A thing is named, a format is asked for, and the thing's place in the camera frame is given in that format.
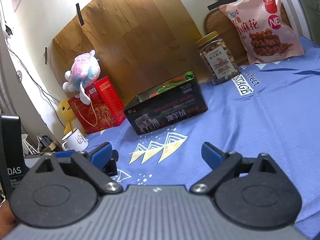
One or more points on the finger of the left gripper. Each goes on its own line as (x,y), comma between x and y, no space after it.
(110,168)

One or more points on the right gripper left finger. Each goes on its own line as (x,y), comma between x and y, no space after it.
(91,165)

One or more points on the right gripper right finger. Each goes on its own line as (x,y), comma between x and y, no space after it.
(223,165)

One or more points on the green snack packet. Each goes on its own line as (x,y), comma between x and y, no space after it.
(173,83)

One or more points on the person's left hand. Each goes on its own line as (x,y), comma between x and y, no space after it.
(7,219)

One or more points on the white enamel mug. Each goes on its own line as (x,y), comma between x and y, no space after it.
(74,140)

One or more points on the red gift box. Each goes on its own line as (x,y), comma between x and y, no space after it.
(105,110)

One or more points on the yellow duck plush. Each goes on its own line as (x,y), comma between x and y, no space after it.
(67,114)

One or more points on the blue printed tablecloth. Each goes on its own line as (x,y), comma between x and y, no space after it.
(270,108)

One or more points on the black snack box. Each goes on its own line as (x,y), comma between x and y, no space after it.
(182,102)

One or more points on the pink blue plush toy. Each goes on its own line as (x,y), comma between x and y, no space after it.
(84,72)

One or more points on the nut jar yellow lid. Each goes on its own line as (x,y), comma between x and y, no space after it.
(217,57)

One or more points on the wooden board backdrop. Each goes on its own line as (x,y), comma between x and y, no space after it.
(138,43)

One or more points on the pink twist snack bag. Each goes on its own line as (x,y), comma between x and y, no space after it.
(264,35)

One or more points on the round wooden board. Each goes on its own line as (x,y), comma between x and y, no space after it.
(222,24)

